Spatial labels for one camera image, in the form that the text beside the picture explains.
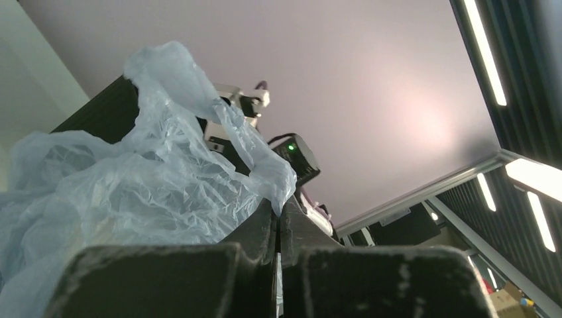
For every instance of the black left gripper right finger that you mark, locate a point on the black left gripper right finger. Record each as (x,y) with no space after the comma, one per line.
(322,278)

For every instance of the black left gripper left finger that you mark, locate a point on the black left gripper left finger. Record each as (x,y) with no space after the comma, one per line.
(232,278)

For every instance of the blue plastic trash bag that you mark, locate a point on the blue plastic trash bag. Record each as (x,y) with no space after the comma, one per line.
(160,184)

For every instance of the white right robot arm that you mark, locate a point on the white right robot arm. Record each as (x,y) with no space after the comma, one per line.
(227,138)

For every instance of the black trash bin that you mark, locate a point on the black trash bin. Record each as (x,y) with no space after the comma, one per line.
(110,115)

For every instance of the cardboard box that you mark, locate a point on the cardboard box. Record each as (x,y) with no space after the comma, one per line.
(510,302)

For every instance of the ceiling light panel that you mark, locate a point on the ceiling light panel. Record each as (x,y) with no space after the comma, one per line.
(485,51)

